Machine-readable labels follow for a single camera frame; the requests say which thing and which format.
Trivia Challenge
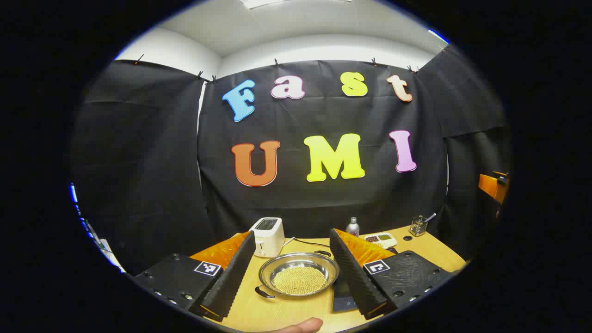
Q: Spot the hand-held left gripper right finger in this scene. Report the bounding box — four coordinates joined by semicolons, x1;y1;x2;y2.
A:
329;228;456;320

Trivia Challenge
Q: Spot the white divided dish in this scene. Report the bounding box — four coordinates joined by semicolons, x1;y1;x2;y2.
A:
363;232;397;249

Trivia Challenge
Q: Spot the heap of soybeans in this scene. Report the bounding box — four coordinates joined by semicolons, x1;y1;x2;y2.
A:
272;266;328;296

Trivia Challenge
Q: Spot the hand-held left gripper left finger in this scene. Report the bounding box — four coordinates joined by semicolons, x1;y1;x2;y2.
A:
132;231;256;323

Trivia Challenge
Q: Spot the steel pot with black handles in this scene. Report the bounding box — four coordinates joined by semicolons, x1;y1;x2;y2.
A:
254;250;339;299

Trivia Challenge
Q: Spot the black induction cooktop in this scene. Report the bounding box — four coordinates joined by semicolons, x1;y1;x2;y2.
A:
332;247;399;313

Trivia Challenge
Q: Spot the white toaster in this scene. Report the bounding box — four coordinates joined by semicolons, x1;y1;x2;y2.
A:
248;217;285;258

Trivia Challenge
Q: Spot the toaster power cable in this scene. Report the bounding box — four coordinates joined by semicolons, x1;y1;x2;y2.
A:
282;237;331;248

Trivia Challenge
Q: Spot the metal mesh utensil holder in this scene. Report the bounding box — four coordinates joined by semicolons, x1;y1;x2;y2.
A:
409;216;428;237

